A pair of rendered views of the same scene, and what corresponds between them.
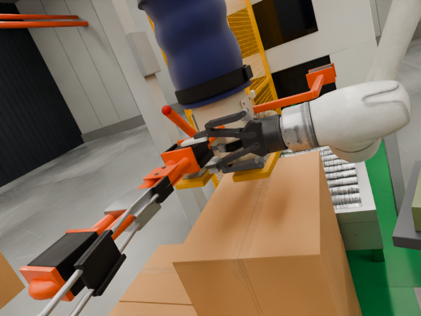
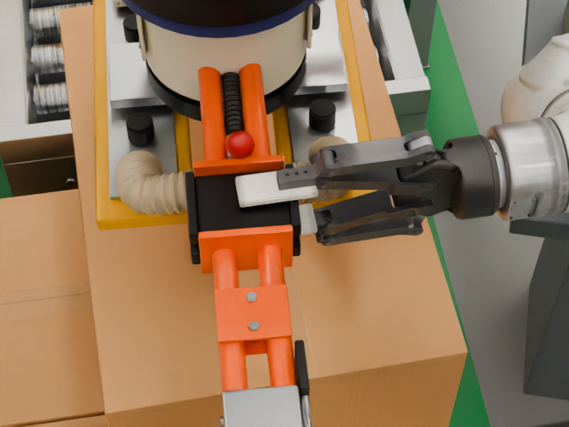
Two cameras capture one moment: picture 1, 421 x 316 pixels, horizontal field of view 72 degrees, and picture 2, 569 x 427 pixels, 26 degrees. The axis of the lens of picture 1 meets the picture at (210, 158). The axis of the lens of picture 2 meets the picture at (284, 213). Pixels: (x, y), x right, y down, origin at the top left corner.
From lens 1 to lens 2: 0.84 m
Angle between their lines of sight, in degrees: 47
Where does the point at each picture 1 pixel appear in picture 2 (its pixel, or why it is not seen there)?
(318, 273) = (449, 378)
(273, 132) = (488, 198)
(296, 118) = (543, 179)
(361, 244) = not seen: hidden behind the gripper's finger
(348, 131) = not seen: outside the picture
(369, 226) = (405, 123)
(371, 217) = (414, 105)
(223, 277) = not seen: hidden behind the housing
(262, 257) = (348, 372)
